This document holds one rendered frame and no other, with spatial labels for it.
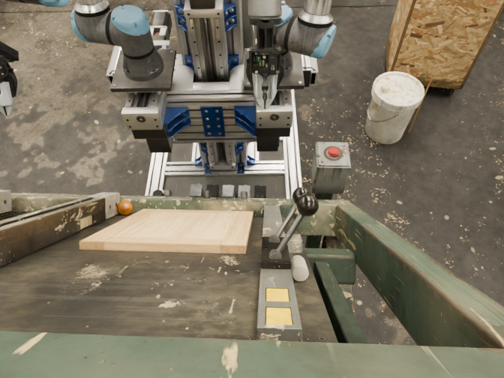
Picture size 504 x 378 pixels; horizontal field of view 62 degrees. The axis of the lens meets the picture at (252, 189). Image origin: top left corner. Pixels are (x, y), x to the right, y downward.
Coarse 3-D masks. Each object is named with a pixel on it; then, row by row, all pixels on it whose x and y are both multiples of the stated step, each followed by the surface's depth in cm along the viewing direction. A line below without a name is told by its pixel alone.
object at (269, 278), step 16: (272, 208) 133; (272, 224) 106; (272, 272) 66; (288, 272) 66; (272, 288) 59; (288, 288) 59; (272, 304) 53; (288, 304) 53; (256, 336) 46; (272, 336) 46; (288, 336) 46
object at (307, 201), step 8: (304, 200) 69; (312, 200) 69; (304, 208) 69; (312, 208) 69; (296, 224) 70; (288, 232) 71; (288, 240) 71; (280, 248) 71; (272, 256) 70; (280, 256) 70
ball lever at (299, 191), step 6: (294, 192) 82; (300, 192) 81; (306, 192) 81; (294, 198) 81; (294, 204) 82; (294, 210) 82; (288, 216) 82; (288, 222) 83; (282, 228) 83; (276, 234) 83; (270, 240) 82; (276, 240) 82
